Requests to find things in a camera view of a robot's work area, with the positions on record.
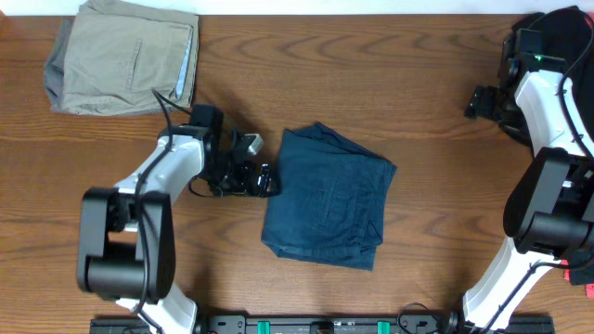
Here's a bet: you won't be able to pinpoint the navy blue shorts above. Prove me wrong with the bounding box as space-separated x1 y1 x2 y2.
261 122 397 271

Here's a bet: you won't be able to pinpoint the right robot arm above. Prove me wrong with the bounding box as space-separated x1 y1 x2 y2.
458 29 593 333

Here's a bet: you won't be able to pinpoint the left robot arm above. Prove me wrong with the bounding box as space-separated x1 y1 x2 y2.
76 105 279 333

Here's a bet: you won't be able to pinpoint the black garment pile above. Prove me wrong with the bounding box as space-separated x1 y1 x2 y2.
510 5 594 287

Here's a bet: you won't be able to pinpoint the folded khaki shorts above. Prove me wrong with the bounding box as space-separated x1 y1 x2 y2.
58 0 199 116

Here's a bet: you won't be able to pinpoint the grey folded garment underneath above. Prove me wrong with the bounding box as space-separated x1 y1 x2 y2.
44 19 73 112

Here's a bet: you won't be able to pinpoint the red garment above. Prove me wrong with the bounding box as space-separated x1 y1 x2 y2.
567 12 593 299

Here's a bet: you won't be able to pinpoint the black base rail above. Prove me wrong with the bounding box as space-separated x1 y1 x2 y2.
89 313 556 334

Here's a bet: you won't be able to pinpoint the black right base cable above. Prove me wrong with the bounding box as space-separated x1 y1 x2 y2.
395 303 442 334

